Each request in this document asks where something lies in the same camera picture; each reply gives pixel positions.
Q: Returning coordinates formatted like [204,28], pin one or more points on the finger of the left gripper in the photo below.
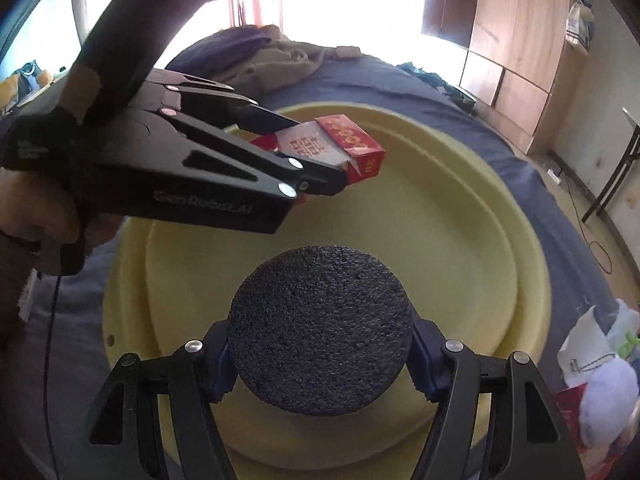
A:
[305,174]
[222,107]

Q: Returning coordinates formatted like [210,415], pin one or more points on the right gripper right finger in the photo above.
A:
[526,437]

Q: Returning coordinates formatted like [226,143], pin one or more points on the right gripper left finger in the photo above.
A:
[146,405]

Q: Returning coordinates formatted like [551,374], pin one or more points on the red white cigarette box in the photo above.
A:
[334,141]

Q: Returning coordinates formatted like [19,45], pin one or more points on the black foam cylinder front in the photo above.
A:
[320,330]

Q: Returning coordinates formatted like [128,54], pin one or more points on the person's left hand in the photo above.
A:
[34,208]

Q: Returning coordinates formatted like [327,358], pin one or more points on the beige clothes pile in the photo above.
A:
[280,63]

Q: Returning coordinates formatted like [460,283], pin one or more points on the yellow oval plastic basin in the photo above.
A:
[436,215]

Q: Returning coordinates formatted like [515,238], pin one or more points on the white crumpled plastic bag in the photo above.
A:
[587,347]

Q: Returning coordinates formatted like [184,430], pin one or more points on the dark blue bedsheet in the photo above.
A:
[55,364]

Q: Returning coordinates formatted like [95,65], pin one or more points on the dark suitcase on floor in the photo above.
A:
[459,97]

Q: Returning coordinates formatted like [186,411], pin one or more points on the white power strip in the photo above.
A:
[554,177]

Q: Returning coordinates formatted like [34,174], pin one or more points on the wooden wardrobe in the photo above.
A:
[518,64]

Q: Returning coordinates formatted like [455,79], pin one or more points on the white plastic bag hanging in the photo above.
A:
[579,29]

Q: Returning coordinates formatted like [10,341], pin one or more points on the black folding table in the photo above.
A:
[619,174]

